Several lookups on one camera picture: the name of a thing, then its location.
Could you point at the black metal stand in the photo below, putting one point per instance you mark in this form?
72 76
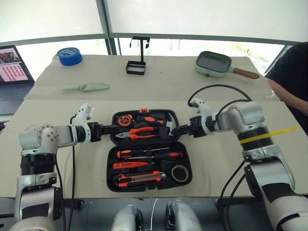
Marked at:
142 53

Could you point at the black electrical tape roll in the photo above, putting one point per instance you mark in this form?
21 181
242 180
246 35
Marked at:
172 173

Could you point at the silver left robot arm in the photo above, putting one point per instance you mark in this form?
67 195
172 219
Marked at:
62 136

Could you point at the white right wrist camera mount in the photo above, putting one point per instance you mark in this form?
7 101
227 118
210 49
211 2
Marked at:
203 108

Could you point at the orange black utility knife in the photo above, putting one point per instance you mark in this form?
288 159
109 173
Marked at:
139 178

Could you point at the black plastic tool case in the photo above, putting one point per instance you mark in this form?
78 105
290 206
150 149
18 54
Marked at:
173 144

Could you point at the blue tape roll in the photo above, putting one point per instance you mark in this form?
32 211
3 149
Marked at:
69 60

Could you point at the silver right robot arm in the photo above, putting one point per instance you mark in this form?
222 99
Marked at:
250 115

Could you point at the yellow plastic strip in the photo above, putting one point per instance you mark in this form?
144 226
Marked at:
284 131

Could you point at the orange black tape measure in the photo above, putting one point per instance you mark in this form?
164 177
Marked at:
124 120

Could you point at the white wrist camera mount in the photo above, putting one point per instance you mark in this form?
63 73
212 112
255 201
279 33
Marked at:
203 108
83 113

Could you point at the orange voltage tester pen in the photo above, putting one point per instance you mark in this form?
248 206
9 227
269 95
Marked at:
125 164

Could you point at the grey window frame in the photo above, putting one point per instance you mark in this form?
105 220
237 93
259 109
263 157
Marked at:
106 19

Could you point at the person's bare forearm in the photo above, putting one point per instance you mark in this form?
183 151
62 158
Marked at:
284 92

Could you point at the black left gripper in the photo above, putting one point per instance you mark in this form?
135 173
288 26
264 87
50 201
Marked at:
96 132

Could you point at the open laptop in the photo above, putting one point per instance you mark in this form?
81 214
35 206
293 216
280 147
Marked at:
12 69

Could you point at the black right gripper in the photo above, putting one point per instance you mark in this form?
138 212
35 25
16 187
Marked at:
196 127

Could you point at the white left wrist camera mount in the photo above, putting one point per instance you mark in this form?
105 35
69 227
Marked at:
83 113

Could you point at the pale green sheathed knife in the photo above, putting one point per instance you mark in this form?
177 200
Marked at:
93 86

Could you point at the person in black shirt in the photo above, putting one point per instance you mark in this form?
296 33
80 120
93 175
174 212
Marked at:
296 69

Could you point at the silver rounded robot leg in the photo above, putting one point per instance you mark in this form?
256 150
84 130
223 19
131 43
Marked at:
125 219
183 216

